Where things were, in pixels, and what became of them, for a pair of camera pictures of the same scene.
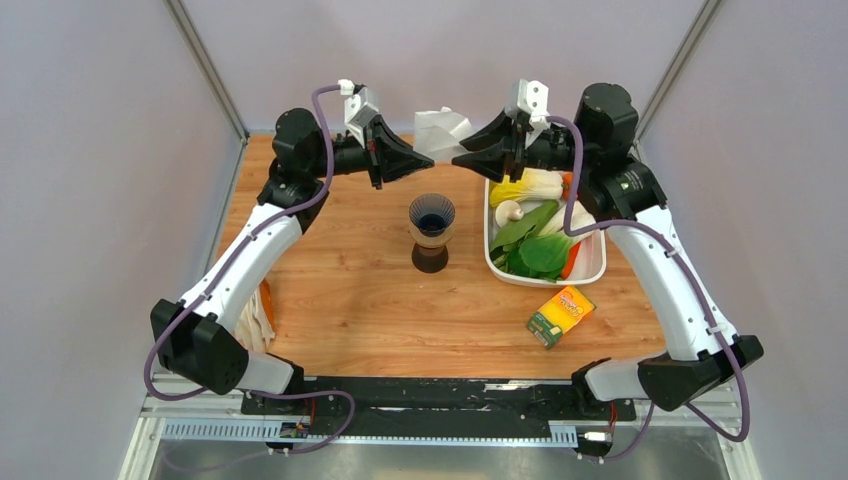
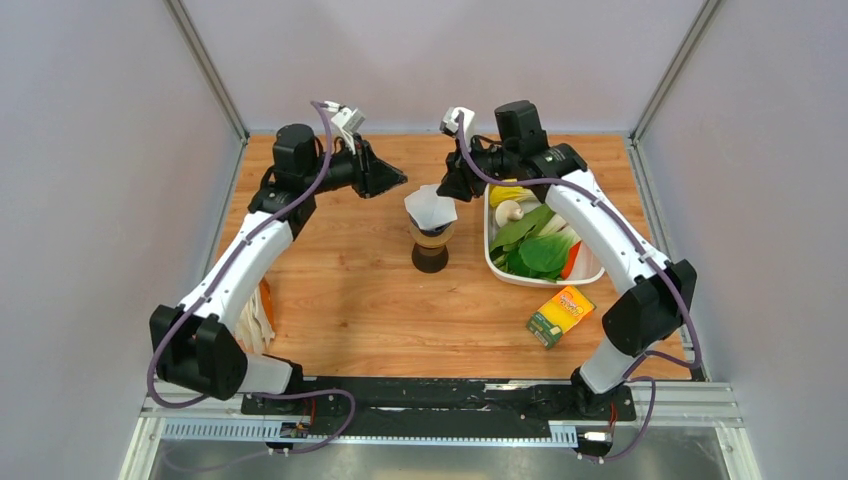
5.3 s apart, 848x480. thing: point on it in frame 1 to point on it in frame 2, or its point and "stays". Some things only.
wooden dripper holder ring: x=429 y=241 stays
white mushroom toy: x=508 y=210 stays
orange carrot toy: x=571 y=260 stays
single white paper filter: x=438 y=133 to x=429 y=209
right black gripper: x=492 y=163 to x=460 y=182
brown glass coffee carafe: x=429 y=260 stays
